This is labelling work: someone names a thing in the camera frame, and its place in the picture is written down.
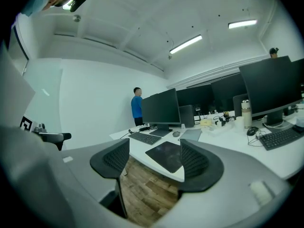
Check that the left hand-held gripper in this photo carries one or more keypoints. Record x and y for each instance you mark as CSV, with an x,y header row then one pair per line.
x,y
27,125

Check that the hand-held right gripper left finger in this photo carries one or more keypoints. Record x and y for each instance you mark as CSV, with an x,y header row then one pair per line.
x,y
111,159

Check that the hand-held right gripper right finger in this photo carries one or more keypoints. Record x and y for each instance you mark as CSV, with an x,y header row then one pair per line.
x,y
202,172

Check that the black mouse pad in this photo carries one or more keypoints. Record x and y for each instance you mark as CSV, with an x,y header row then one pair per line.
x,y
165,156

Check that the white desk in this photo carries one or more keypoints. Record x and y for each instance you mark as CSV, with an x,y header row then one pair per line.
x,y
225,147

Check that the grey mouse pad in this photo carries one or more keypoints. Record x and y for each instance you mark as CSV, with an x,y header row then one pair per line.
x,y
191,134

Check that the grey computer mouse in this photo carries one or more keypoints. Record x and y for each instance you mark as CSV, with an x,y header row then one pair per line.
x,y
176,133

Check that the black desk gadgets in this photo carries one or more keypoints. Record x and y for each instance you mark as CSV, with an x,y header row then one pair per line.
x,y
224,120

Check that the black computer mouse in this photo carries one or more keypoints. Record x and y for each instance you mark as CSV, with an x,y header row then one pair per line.
x,y
252,130

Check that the black keyboard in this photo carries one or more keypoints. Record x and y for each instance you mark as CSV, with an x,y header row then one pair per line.
x,y
145,138
280,138

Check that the white tray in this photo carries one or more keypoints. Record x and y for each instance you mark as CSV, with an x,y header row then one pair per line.
x,y
217,129

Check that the yellow box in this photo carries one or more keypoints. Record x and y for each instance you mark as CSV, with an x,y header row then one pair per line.
x,y
205,122

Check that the white cup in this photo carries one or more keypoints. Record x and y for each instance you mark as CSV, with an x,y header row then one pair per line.
x,y
240,123

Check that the black computer monitor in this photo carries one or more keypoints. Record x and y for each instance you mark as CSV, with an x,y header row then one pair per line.
x,y
196,100
299,71
270,87
228,92
161,108

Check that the steel and beige thermos bottle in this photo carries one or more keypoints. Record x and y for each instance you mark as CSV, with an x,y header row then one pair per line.
x,y
246,114

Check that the grey chair back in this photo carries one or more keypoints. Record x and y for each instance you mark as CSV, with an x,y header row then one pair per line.
x,y
239,106

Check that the round ceiling detector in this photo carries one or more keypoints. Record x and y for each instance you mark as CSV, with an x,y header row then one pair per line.
x,y
76,18

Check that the long ceiling light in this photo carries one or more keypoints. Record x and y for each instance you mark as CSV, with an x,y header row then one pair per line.
x,y
242,24
185,44

